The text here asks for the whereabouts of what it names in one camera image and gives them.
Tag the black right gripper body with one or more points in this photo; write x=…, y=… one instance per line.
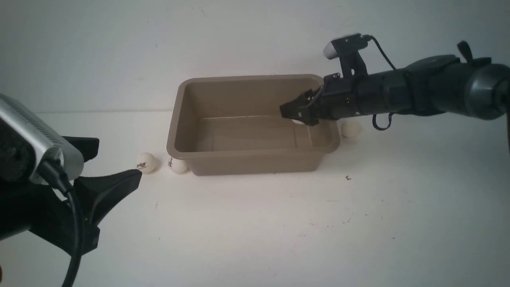
x=339, y=97

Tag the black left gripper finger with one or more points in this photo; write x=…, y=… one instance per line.
x=99, y=195
x=88, y=147

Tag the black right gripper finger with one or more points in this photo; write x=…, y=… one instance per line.
x=302, y=100
x=300, y=114

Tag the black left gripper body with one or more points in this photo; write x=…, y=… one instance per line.
x=36, y=208

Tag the white ping-pong ball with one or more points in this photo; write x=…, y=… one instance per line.
x=146, y=162
x=351, y=129
x=177, y=166
x=297, y=122

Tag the tan plastic storage bin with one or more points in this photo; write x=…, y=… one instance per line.
x=233, y=125

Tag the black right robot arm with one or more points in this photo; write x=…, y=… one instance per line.
x=476, y=88

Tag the white ping-pong ball beside bin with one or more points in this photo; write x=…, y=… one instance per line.
x=177, y=166

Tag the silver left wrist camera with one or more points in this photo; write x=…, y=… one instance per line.
x=46, y=143

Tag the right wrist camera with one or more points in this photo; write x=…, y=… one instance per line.
x=346, y=49

